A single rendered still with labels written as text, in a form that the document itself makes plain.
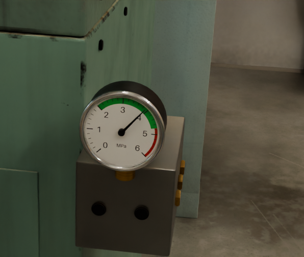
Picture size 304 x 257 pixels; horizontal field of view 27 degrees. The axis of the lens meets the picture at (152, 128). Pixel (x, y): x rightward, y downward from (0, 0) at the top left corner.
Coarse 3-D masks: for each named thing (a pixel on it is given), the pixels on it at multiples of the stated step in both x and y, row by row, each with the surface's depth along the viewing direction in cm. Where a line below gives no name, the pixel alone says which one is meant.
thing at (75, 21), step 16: (0, 0) 50; (16, 0) 50; (32, 0) 50; (48, 0) 50; (64, 0) 49; (80, 0) 49; (96, 0) 53; (112, 0) 62; (0, 16) 50; (16, 16) 50; (32, 16) 50; (48, 16) 50; (64, 16) 50; (80, 16) 50; (96, 16) 54; (32, 32) 51; (48, 32) 51; (64, 32) 50; (80, 32) 50
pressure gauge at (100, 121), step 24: (96, 96) 46; (120, 96) 45; (144, 96) 45; (96, 120) 46; (120, 120) 46; (144, 120) 46; (96, 144) 47; (120, 144) 47; (144, 144) 46; (120, 168) 47
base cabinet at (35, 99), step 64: (128, 0) 73; (0, 64) 52; (64, 64) 51; (128, 64) 78; (0, 128) 54; (64, 128) 53; (0, 192) 56; (64, 192) 56; (0, 256) 59; (64, 256) 58; (128, 256) 99
